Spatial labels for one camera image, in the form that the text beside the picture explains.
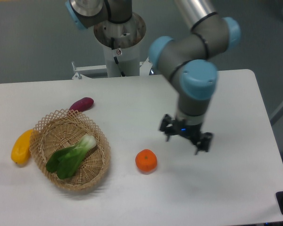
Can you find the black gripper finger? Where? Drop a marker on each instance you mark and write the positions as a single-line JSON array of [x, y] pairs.
[[167, 127], [204, 143]]

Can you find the orange tangerine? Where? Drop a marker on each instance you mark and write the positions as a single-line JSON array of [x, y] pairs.
[[146, 161]]

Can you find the white metal mounting frame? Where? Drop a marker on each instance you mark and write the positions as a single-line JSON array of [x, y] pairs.
[[100, 71]]

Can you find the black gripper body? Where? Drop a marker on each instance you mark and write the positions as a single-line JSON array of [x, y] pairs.
[[190, 132]]

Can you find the yellow mango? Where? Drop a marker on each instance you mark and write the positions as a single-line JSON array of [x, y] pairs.
[[20, 153]]

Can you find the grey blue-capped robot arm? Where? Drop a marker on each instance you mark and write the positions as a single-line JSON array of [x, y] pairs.
[[184, 63]]

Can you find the purple sweet potato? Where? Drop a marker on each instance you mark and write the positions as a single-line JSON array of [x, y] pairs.
[[82, 105]]

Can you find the green bok choy vegetable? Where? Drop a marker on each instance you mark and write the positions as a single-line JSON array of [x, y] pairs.
[[66, 161]]

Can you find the woven wicker basket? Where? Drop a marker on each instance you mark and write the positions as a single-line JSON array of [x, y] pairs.
[[62, 129]]

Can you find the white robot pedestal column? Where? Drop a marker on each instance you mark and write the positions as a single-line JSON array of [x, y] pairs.
[[121, 45]]

